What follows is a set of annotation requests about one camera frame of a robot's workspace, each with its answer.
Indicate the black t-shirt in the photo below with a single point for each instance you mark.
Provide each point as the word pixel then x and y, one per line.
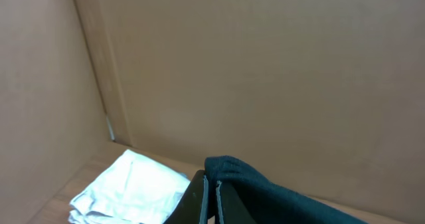
pixel 268 202

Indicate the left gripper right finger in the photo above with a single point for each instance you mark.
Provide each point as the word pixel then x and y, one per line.
pixel 229 207

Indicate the folded beige clothes stack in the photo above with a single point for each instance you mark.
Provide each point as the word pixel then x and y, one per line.
pixel 134 189

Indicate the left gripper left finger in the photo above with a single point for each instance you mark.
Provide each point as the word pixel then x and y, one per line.
pixel 193 206

